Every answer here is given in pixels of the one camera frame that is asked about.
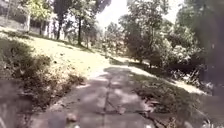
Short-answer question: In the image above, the pale building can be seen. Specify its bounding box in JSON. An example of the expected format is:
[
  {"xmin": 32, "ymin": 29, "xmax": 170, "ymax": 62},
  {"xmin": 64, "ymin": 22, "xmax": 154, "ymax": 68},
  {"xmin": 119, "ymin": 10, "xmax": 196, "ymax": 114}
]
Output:
[{"xmin": 0, "ymin": 0, "xmax": 65, "ymax": 40}]

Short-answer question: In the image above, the leaf-covered earth slope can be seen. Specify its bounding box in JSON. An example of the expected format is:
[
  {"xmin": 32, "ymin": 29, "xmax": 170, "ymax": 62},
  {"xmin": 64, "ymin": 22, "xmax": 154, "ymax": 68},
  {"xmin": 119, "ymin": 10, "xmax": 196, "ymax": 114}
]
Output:
[{"xmin": 0, "ymin": 28, "xmax": 113, "ymax": 128}]

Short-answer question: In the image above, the grey concrete path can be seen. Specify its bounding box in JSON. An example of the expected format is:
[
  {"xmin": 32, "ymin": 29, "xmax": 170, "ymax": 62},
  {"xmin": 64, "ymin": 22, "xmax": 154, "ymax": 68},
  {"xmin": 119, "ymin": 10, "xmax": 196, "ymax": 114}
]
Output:
[{"xmin": 28, "ymin": 64, "xmax": 158, "ymax": 128}]

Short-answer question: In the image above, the group of green trees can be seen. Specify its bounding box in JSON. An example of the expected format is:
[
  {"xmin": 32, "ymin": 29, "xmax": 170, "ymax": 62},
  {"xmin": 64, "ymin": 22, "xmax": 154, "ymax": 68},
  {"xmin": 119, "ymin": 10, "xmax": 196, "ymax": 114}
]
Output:
[
  {"xmin": 19, "ymin": 0, "xmax": 113, "ymax": 48},
  {"xmin": 103, "ymin": 0, "xmax": 224, "ymax": 95}
]

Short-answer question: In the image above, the leaf-covered ground strip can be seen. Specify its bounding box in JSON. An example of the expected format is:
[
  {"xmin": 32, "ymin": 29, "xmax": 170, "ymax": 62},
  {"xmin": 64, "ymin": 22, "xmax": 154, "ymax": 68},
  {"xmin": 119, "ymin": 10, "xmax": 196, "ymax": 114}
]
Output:
[{"xmin": 109, "ymin": 56, "xmax": 224, "ymax": 128}]

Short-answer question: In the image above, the brown stone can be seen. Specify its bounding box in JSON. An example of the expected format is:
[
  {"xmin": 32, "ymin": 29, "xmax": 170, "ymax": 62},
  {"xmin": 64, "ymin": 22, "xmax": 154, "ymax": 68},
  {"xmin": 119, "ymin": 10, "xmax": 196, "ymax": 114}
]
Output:
[{"xmin": 65, "ymin": 113, "xmax": 78, "ymax": 123}]

